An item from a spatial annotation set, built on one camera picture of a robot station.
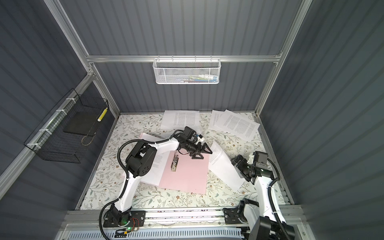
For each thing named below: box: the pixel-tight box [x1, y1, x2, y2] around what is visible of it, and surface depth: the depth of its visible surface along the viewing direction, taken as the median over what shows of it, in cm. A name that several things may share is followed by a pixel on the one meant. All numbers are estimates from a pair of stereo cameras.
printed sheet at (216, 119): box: [208, 109, 225, 131], surface depth 118 cm
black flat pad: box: [63, 109, 101, 136], surface depth 78 cm
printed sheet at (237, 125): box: [214, 109, 261, 142], surface depth 114 cm
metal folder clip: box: [170, 151, 179, 172], surface depth 94 cm
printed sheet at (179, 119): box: [160, 110, 202, 134], surface depth 118 cm
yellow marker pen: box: [97, 107, 108, 122], surface depth 83 cm
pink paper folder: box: [158, 151, 210, 194], surface depth 91 cm
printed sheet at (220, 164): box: [208, 140, 246, 191], surface depth 95 cm
